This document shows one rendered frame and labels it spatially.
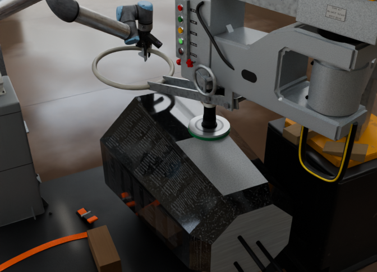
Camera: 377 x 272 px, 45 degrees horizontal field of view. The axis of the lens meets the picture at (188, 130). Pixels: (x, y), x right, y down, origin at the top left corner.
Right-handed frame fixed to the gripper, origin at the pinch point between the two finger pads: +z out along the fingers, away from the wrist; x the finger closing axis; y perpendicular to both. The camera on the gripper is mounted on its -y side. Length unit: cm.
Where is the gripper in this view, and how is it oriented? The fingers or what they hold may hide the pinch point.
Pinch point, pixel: (147, 58)
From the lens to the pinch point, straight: 297.2
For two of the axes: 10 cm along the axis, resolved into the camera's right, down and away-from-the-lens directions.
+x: -3.2, 5.7, -7.6
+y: -9.5, -2.5, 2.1
